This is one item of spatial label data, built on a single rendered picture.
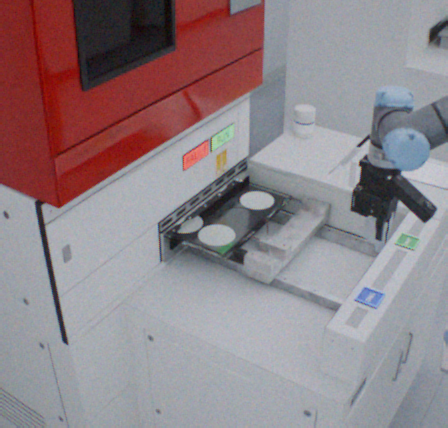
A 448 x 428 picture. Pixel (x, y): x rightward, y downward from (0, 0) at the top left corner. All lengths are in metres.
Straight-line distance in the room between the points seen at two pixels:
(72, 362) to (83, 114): 0.64
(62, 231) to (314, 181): 0.82
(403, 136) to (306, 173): 0.86
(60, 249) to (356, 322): 0.66
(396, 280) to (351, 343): 0.24
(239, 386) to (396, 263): 0.49
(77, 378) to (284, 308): 0.55
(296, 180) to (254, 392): 0.69
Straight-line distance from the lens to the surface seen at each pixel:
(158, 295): 1.65
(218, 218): 1.79
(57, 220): 1.35
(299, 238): 1.76
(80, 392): 1.67
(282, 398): 1.49
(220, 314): 1.59
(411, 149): 1.08
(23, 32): 1.15
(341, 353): 1.39
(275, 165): 1.93
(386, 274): 1.54
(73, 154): 1.25
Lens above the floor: 1.88
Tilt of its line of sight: 33 degrees down
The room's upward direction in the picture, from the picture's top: straight up
